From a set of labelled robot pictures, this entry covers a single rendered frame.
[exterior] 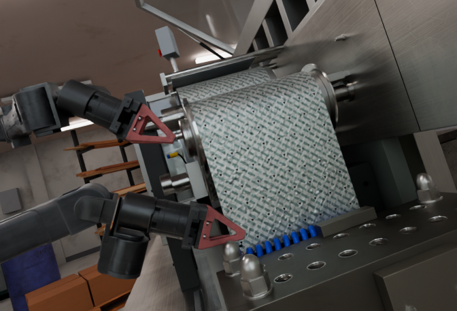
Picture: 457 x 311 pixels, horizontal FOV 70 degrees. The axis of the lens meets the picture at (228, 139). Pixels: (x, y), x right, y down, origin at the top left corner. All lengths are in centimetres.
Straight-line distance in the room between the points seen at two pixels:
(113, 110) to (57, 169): 865
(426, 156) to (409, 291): 50
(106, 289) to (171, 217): 358
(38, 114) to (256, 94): 37
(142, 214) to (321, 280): 28
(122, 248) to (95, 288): 352
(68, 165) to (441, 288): 896
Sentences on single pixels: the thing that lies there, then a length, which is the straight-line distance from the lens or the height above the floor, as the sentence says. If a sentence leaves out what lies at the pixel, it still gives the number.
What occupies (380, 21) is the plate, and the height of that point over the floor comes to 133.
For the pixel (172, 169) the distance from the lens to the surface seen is 159.
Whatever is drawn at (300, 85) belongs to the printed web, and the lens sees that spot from 62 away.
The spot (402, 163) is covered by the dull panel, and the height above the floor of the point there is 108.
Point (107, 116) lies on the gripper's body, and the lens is 59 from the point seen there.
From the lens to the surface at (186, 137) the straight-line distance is 58.
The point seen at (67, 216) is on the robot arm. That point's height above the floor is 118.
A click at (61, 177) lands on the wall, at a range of 919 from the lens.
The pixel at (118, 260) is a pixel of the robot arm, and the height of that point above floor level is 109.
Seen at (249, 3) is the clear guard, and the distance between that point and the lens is 123.
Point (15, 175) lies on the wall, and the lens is 946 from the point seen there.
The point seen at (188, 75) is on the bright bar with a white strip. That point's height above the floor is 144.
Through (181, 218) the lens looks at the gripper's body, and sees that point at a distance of 53.
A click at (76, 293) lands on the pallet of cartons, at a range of 402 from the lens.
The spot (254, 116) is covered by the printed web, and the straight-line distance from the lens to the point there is 57.
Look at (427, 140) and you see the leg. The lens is 89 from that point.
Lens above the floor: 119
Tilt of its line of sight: 4 degrees up
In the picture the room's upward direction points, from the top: 17 degrees counter-clockwise
